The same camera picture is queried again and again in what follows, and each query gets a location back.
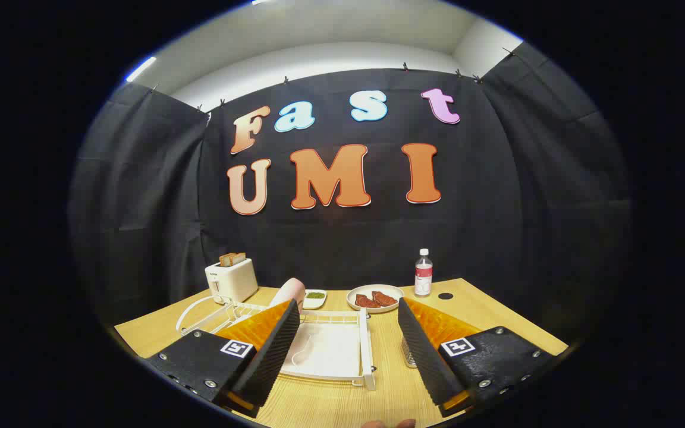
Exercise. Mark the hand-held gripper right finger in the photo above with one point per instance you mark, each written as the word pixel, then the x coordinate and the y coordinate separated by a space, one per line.
pixel 423 351

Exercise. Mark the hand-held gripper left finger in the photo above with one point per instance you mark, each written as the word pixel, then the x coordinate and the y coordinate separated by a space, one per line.
pixel 274 351

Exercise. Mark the pink plate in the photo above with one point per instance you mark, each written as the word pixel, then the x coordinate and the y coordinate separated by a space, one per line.
pixel 289 291

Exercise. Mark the white divided dish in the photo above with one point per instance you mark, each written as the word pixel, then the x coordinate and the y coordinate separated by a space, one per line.
pixel 314 302

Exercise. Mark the white plate with meat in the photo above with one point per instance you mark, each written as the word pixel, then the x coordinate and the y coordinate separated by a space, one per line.
pixel 354 304

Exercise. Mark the red meat slice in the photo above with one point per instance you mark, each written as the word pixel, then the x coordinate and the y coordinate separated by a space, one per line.
pixel 366 301
pixel 385 298

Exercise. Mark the green mung beans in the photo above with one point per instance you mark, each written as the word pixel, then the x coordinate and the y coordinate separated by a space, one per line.
pixel 315 295

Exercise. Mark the clear red label water bottle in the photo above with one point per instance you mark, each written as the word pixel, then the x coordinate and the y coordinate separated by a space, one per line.
pixel 423 276

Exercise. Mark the white toaster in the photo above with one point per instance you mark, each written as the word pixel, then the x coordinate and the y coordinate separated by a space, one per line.
pixel 232 280

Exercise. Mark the toast slice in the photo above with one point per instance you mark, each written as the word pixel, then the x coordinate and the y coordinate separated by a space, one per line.
pixel 239 258
pixel 226 260

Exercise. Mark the black backdrop cloth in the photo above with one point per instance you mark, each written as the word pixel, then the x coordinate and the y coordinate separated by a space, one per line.
pixel 497 208

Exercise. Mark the ceiling light strip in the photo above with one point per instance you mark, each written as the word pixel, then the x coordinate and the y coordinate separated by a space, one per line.
pixel 140 69

